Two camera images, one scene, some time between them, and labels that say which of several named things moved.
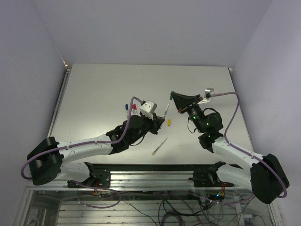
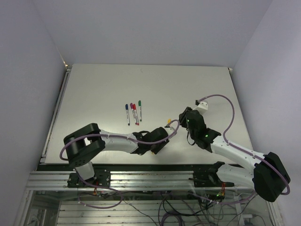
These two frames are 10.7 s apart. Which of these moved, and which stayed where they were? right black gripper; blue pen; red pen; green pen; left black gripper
Moved: right black gripper; left black gripper; green pen
Stayed: blue pen; red pen
